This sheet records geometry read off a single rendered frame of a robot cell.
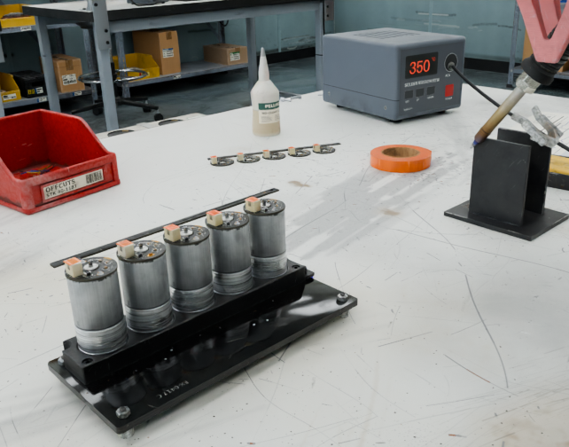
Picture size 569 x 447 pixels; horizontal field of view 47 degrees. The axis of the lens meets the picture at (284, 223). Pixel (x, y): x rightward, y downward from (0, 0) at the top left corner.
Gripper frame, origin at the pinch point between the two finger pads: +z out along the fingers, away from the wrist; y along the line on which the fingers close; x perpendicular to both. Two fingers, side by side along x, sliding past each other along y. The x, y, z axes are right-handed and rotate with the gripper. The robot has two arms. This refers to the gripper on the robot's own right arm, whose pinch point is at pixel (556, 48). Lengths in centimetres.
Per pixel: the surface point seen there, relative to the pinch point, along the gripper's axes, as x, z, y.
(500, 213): -2.6, 12.5, -0.4
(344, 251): -8.6, 14.0, 10.9
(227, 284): -7.0, 11.7, 23.2
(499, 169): -3.1, 9.1, -0.3
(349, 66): -35.6, 6.8, -22.0
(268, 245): -6.7, 10.2, 20.2
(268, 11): -228, 15, -192
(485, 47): -249, 55, -453
